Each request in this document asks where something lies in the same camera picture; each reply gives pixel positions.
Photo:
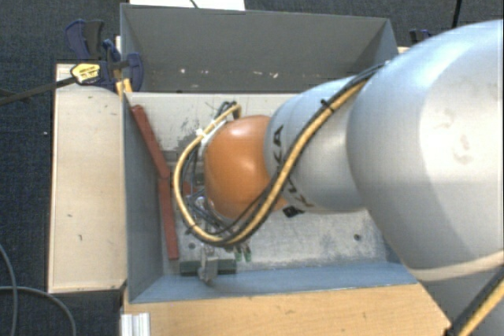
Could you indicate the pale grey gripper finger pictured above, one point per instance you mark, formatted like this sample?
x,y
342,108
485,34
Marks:
x,y
212,271
203,257

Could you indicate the red-brown flat block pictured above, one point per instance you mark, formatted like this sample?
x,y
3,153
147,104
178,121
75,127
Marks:
x,y
151,141
168,220

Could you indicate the pale wood board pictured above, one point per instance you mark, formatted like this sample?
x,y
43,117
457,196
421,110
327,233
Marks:
x,y
88,189

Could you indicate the grey metal bin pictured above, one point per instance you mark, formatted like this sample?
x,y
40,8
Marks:
x,y
252,47

